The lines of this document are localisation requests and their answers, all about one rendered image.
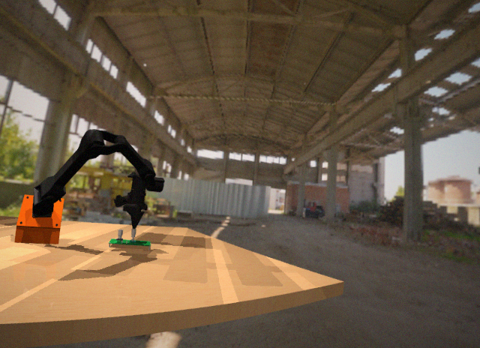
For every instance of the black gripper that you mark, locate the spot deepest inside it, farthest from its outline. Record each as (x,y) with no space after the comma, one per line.
(133,208)

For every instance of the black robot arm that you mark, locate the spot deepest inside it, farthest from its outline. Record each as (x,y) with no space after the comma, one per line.
(52,189)

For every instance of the green circuit board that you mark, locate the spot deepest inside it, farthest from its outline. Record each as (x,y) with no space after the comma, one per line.
(120,240)

